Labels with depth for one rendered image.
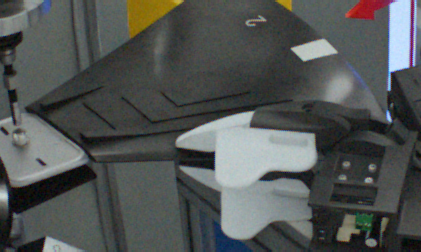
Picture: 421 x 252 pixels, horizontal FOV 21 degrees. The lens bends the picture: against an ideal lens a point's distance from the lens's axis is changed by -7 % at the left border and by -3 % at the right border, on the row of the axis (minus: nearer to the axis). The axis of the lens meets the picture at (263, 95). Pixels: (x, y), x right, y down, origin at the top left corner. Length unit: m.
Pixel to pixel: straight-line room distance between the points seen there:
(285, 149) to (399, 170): 0.08
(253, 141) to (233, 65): 0.12
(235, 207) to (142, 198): 1.13
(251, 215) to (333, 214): 0.08
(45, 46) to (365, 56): 0.67
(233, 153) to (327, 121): 0.06
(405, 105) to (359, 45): 1.28
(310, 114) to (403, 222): 0.09
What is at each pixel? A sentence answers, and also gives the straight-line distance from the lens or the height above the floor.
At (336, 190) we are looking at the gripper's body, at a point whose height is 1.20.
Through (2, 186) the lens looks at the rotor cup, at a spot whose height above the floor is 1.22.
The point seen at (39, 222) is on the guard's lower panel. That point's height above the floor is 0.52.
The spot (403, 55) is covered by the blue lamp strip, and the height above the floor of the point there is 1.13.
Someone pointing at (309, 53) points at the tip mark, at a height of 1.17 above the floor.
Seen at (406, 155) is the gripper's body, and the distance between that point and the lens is 0.69.
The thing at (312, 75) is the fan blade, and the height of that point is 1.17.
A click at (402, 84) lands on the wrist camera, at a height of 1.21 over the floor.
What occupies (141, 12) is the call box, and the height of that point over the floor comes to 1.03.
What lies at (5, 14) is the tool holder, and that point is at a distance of 0.68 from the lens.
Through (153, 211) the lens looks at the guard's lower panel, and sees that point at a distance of 1.90.
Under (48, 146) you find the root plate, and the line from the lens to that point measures 0.76.
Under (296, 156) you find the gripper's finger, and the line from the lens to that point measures 0.71.
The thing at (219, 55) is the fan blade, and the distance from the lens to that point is 0.85.
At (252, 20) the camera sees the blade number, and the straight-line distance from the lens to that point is 0.89.
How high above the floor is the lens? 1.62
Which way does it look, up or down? 33 degrees down
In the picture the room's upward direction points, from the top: 2 degrees counter-clockwise
